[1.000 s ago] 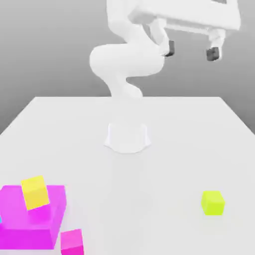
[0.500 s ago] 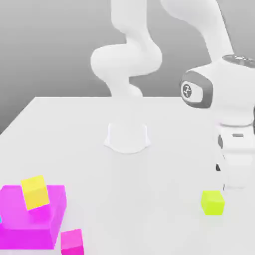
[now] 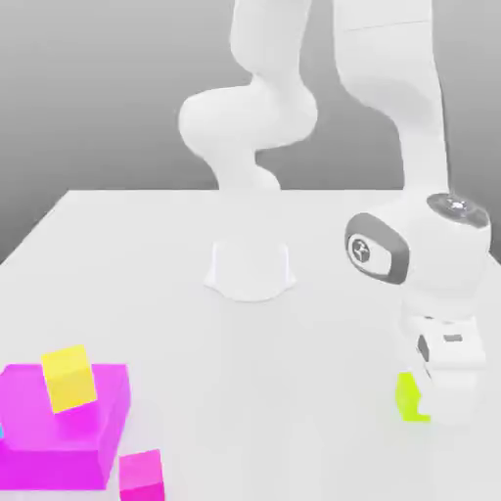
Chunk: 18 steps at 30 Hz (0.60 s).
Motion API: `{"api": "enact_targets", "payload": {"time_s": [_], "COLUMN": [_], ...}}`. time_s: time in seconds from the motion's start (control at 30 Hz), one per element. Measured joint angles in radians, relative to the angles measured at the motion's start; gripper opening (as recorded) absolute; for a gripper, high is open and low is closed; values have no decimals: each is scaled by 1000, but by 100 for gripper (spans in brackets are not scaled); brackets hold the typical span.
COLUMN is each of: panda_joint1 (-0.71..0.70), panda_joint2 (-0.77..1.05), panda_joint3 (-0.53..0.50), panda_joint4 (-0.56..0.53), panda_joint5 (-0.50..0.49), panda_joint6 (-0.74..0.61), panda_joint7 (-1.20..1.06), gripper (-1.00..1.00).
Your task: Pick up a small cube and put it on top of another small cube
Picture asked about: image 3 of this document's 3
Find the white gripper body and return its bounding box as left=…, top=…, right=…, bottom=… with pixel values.
left=416, top=364, right=481, bottom=427

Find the small lime green cube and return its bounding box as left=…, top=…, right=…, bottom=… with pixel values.
left=394, top=371, right=433, bottom=424

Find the small pink cube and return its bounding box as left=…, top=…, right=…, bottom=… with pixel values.
left=117, top=448, right=166, bottom=501

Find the small yellow cube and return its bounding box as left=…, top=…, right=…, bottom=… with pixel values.
left=40, top=344, right=99, bottom=415

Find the large magenta box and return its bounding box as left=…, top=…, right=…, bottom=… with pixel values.
left=0, top=363, right=131, bottom=491

